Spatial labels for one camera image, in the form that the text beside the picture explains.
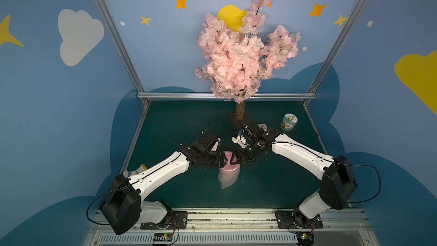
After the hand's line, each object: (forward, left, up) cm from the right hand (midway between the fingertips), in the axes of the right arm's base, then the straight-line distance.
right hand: (237, 159), depth 80 cm
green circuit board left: (-31, +32, -15) cm, 47 cm away
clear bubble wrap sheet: (-9, +6, -6) cm, 12 cm away
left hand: (0, +7, 0) cm, 7 cm away
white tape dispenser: (+27, -17, -9) cm, 33 cm away
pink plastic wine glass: (-7, +4, +3) cm, 9 cm away
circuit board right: (-28, -31, -16) cm, 44 cm away
